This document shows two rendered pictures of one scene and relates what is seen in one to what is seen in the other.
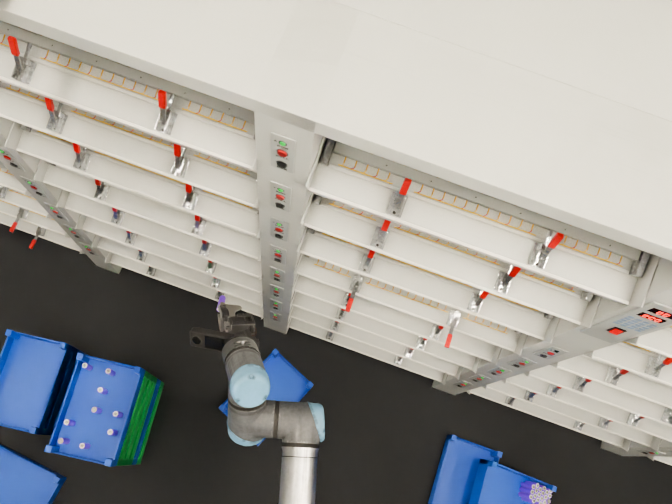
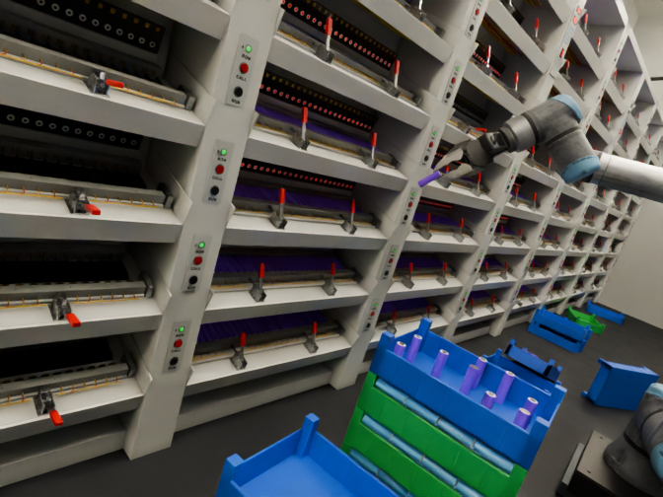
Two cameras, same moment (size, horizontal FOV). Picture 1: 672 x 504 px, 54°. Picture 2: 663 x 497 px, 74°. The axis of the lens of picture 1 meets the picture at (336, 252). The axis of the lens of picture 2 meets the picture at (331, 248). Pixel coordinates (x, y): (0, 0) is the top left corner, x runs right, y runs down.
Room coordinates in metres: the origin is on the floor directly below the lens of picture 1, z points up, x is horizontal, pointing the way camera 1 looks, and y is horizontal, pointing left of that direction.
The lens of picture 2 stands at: (-0.25, 1.34, 0.78)
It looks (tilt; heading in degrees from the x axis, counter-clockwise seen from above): 13 degrees down; 308
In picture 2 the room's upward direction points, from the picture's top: 17 degrees clockwise
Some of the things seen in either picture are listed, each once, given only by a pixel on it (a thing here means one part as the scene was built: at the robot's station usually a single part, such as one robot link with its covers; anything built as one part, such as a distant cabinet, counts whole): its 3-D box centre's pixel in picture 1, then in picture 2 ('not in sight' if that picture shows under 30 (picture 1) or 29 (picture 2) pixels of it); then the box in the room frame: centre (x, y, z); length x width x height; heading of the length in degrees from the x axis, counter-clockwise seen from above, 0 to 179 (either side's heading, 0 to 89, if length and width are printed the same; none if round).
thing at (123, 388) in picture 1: (96, 409); (467, 379); (-0.03, 0.55, 0.44); 0.30 x 0.20 x 0.08; 5
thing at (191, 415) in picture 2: not in sight; (380, 348); (0.55, -0.22, 0.03); 2.19 x 0.16 x 0.05; 88
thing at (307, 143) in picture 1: (290, 239); (405, 131); (0.54, 0.13, 0.88); 0.20 x 0.09 x 1.75; 178
